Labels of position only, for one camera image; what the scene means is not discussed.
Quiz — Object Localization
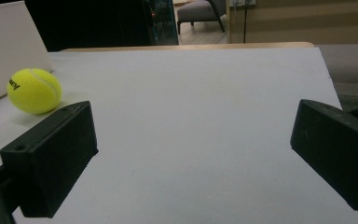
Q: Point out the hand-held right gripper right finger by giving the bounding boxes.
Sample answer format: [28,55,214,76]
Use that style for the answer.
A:
[289,98,358,214]

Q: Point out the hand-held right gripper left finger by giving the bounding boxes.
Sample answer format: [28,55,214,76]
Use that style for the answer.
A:
[0,100,100,219]

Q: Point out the yellow tennis ball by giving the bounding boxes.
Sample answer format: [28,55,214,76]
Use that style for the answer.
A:
[6,67,63,115]

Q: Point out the white plastic storage bin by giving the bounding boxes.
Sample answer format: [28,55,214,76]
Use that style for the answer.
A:
[0,0,54,107]

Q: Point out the black curtain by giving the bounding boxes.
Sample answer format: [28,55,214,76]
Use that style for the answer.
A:
[23,0,154,52]

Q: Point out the light wooden cabinet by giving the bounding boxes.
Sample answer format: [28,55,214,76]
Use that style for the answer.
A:
[226,0,358,45]

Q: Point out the white board table cover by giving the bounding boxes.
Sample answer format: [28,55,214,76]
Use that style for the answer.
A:
[0,47,358,224]

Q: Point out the grey armchair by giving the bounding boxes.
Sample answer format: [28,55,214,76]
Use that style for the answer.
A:
[176,0,227,35]

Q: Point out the black hanging cable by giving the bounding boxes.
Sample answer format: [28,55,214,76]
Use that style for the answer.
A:
[242,0,250,44]

